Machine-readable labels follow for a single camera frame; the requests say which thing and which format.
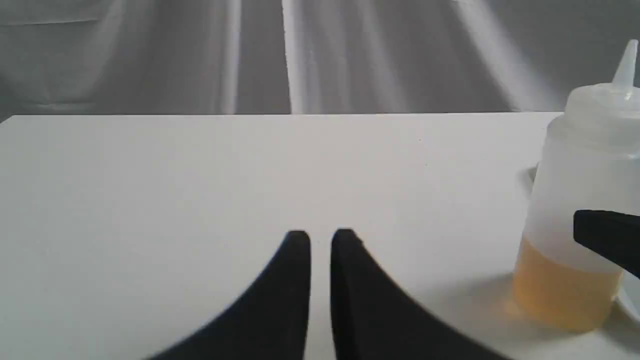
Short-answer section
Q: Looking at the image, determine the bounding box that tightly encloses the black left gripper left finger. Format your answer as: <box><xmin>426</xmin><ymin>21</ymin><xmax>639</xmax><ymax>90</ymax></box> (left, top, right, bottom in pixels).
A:
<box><xmin>153</xmin><ymin>230</ymin><xmax>312</xmax><ymax>360</ymax></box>

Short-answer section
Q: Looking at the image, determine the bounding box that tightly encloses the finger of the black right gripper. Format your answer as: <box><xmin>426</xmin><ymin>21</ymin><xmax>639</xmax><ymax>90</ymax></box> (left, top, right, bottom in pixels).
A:
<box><xmin>573</xmin><ymin>210</ymin><xmax>640</xmax><ymax>278</ymax></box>

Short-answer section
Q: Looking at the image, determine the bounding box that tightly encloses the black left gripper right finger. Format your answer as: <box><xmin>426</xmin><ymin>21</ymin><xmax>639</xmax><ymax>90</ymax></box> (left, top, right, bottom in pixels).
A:
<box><xmin>330</xmin><ymin>228</ymin><xmax>504</xmax><ymax>360</ymax></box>

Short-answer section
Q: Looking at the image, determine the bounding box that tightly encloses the clear squeeze bottle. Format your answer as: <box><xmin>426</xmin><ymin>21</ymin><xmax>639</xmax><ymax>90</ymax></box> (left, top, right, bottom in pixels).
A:
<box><xmin>512</xmin><ymin>39</ymin><xmax>639</xmax><ymax>333</ymax></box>

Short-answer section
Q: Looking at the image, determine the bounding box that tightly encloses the white rectangular plastic tray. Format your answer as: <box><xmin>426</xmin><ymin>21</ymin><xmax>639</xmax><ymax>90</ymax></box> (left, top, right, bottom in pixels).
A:
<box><xmin>522</xmin><ymin>166</ymin><xmax>640</xmax><ymax>327</ymax></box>

